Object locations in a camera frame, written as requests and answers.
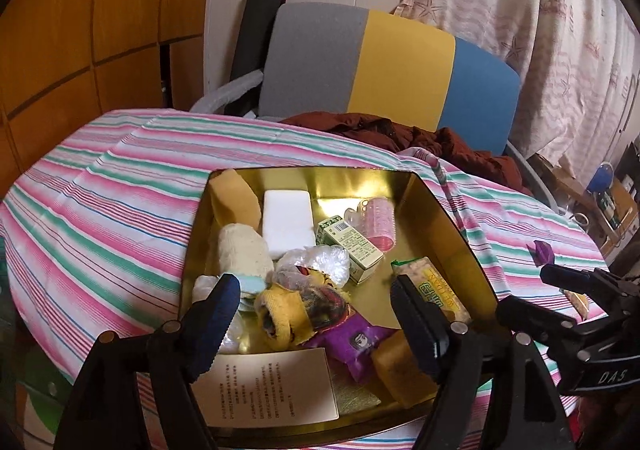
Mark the blue bucket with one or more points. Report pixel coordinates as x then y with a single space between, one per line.
602 179

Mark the striped pink green tablecloth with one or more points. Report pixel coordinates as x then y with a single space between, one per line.
95 232

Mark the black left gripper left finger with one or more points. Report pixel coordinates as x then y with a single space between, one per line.
207 322

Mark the cream sock with blue cuff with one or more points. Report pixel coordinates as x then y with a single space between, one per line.
244 253

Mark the pink hair roller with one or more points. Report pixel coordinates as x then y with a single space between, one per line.
375 219

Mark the purple snack packet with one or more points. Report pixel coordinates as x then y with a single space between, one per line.
351 343

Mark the clear plastic bag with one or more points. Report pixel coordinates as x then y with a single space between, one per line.
331 260

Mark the small green white carton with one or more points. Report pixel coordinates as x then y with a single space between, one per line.
364 256

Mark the white printed card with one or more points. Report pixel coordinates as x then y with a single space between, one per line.
276 389

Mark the small purple wrapper piece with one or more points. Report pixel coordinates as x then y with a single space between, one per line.
542 253

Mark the grey yellow blue chair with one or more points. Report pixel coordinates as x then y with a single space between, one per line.
338 58

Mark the yellow sponge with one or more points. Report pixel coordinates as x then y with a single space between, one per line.
397 368
233 201

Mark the pink patterned curtain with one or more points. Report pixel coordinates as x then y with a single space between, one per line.
578 62

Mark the wooden wardrobe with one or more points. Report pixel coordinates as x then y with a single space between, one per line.
66 62

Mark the yellow green snack packet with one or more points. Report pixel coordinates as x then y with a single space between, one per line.
433 287

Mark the dark red jacket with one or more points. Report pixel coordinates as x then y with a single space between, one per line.
444 143

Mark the white rectangular block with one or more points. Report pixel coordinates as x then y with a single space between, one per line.
287 222

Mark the wooden desk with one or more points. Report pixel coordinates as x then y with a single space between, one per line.
572 197

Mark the yellow fuzzy sock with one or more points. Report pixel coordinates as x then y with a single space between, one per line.
296 307

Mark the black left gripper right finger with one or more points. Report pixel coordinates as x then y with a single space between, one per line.
424 324

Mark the black rolled mat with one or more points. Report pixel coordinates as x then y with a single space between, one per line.
250 53

